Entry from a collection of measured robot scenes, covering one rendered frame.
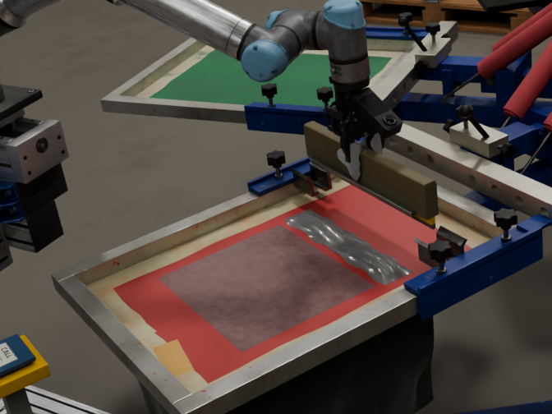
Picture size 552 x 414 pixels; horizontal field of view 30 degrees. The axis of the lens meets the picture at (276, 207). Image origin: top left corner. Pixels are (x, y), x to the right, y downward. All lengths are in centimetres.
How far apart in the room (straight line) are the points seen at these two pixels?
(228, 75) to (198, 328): 130
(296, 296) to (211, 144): 306
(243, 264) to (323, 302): 23
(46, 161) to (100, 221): 223
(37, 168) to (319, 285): 67
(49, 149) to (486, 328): 173
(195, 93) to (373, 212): 94
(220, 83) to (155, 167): 187
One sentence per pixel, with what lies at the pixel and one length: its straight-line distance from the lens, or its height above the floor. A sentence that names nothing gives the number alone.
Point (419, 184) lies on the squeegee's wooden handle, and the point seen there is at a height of 114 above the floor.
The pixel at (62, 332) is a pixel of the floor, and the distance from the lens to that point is 382.
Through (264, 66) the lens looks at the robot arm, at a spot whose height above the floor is 139.
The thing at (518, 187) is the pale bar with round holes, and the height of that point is 104.
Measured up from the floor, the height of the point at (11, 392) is 93.
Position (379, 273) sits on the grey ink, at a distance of 200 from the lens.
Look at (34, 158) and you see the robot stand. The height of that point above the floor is 117.
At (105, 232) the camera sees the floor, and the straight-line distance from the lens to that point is 439.
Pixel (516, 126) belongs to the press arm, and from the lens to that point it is 235.
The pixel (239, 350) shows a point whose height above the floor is 96.
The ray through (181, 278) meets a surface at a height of 96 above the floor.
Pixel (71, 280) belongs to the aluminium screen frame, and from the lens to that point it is 212.
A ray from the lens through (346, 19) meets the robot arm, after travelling 194.
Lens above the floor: 204
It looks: 28 degrees down
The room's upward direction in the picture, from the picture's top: 9 degrees counter-clockwise
